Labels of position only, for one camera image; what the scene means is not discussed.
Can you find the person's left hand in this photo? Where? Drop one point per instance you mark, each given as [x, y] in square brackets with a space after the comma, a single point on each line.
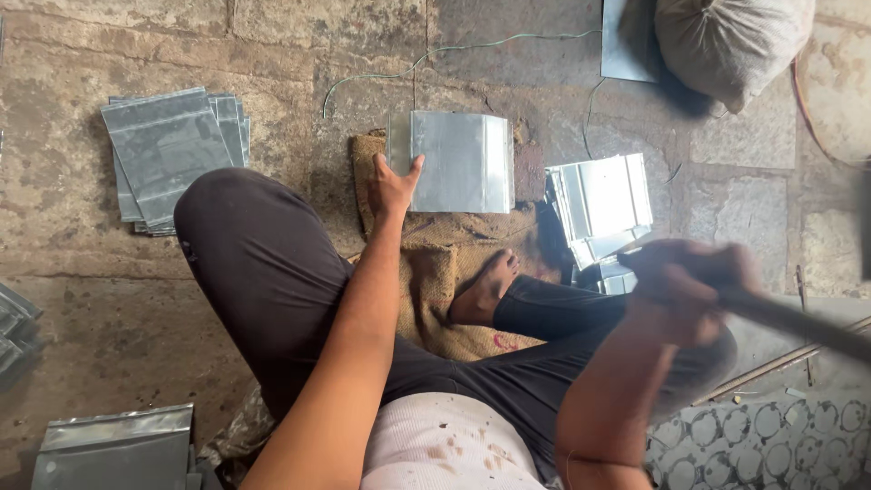
[389, 194]

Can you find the person's right hand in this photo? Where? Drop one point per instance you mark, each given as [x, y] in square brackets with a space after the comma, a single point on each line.
[680, 289]

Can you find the person's right fingers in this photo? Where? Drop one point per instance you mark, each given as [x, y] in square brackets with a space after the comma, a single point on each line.
[663, 279]

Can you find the bent galvanised metal sheet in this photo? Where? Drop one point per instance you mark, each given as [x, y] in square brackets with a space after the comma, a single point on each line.
[456, 163]

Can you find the stack of folded metal sheets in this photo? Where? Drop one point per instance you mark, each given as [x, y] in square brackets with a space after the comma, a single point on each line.
[602, 204]

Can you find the long metal rod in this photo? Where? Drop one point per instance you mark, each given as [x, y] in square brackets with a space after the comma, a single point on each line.
[769, 367]

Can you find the rusty iron block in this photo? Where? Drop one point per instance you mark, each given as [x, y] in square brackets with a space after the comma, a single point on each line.
[529, 170]

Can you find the person's bare foot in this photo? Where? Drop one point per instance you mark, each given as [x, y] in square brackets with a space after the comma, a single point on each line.
[484, 289]

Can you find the circle patterned cloth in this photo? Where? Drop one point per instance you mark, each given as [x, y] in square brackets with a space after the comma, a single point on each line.
[762, 442]

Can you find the brown burlap sack mat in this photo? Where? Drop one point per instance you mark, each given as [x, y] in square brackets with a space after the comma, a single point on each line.
[435, 272]

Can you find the large flat metal sheet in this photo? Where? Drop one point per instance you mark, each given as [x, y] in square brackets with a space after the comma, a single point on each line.
[622, 41]

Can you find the grey filled sack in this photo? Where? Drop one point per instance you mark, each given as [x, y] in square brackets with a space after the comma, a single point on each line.
[731, 44]

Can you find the person's white shirt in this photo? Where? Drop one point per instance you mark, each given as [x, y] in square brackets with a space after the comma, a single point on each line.
[442, 446]

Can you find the person's black trousers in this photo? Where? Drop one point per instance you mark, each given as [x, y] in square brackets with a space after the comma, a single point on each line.
[272, 272]

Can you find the crumpled plastic wrap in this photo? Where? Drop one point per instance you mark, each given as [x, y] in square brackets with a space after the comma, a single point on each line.
[238, 435]

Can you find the stack of flat metal sheets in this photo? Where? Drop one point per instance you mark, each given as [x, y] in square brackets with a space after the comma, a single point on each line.
[167, 153]

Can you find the pile of creased metal sheets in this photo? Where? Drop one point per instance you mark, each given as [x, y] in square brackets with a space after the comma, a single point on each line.
[115, 449]

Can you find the pile of dark metal sheets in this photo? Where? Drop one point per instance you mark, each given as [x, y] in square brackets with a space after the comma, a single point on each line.
[15, 333]

